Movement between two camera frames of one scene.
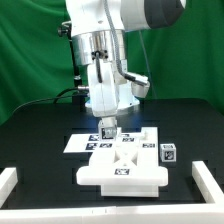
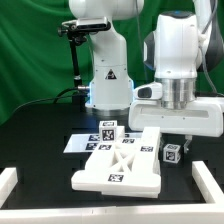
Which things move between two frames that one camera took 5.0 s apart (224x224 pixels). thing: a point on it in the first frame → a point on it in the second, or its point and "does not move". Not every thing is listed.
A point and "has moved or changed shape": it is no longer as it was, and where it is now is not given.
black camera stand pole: [79, 97] does not move
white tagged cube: [108, 133] does not move
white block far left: [8, 180] does not move
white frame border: [203, 213] does not move
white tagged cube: [168, 153] has moved or changed shape
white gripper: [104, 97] → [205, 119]
